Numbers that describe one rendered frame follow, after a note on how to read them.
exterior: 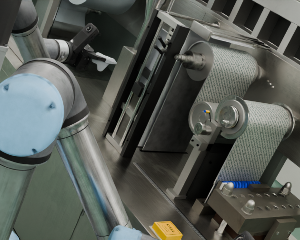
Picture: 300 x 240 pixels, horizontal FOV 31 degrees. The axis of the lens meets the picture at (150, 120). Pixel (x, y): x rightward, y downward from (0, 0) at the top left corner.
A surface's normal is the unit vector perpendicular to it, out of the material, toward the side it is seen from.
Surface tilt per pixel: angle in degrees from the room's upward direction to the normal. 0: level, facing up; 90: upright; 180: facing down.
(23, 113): 83
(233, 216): 90
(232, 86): 92
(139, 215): 0
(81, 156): 78
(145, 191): 0
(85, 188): 93
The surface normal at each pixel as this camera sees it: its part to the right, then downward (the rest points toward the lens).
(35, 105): -0.02, 0.24
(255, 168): 0.53, 0.52
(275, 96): -0.75, -0.07
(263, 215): 0.39, -0.85
